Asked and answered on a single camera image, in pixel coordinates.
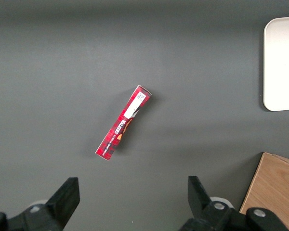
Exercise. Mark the red tartan shortbread box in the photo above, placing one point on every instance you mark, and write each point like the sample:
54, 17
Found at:
125, 120

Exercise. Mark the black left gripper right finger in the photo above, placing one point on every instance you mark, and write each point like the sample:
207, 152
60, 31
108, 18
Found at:
202, 207

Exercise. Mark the white plastic tray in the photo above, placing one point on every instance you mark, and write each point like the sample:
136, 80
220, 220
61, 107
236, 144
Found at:
281, 65

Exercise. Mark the wooden board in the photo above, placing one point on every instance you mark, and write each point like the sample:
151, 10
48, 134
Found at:
274, 190

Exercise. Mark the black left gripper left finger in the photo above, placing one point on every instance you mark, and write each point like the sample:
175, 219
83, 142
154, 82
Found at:
60, 204

